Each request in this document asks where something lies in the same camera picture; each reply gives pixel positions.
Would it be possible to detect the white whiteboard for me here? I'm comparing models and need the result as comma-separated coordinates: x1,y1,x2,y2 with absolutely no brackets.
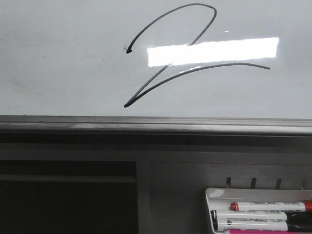
0,0,312,119

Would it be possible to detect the white marker tray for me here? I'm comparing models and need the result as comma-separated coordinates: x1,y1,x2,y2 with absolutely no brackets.
205,188,312,234

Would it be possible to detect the upper black capped white marker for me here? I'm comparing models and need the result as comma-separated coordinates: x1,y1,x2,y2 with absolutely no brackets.
210,210,312,221

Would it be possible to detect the black capped white marker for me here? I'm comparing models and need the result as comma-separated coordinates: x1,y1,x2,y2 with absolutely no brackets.
213,220,312,233
210,210,312,221

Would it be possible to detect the red capped white marker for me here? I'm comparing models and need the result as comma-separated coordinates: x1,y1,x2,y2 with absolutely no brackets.
230,201,312,213

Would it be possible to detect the lower black capped white marker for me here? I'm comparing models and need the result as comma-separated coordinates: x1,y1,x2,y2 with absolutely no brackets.
213,220,312,233

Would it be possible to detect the pink marker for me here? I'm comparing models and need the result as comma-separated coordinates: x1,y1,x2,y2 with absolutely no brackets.
224,230,312,234

